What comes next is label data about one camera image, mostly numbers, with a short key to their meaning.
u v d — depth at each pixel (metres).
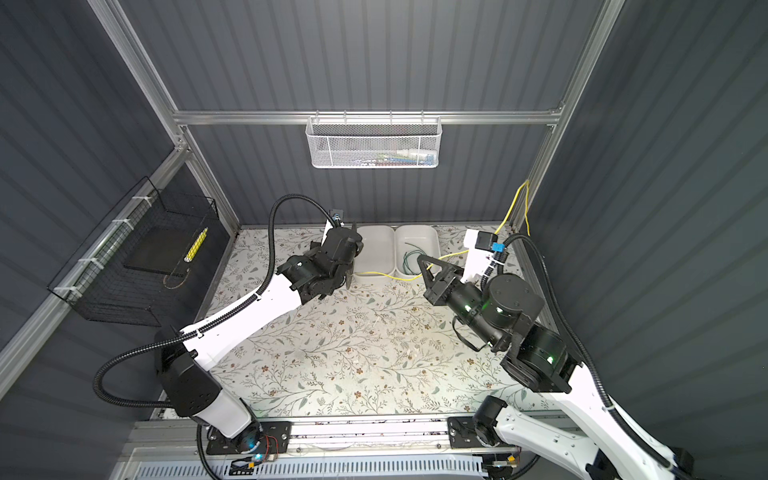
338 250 0.56
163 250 0.75
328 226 0.65
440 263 0.52
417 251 1.11
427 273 0.54
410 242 1.12
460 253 0.52
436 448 0.73
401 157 0.93
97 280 0.64
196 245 0.78
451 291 0.48
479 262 0.47
